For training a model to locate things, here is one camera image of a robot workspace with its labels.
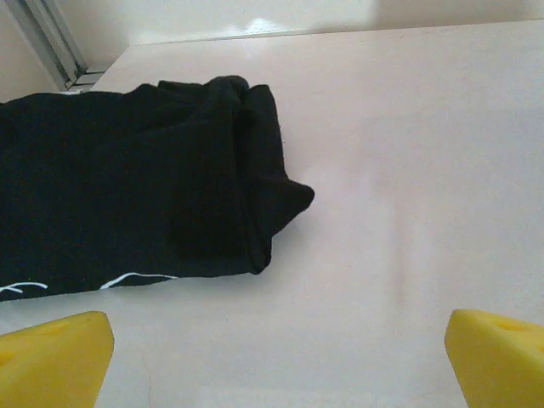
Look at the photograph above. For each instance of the white table cover sheet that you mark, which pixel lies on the white table cover sheet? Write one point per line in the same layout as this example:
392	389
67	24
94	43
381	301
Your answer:
404	170

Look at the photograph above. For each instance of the aluminium frame post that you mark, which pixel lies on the aluminium frame post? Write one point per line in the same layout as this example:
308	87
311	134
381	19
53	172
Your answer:
55	47

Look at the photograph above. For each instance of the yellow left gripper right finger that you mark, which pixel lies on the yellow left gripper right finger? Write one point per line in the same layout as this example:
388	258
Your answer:
501	365

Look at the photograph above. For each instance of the folded black t-shirt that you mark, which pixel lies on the folded black t-shirt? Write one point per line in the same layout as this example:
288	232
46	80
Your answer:
127	183

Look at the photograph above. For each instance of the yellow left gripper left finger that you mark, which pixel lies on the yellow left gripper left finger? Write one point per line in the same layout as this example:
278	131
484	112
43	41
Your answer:
51	361

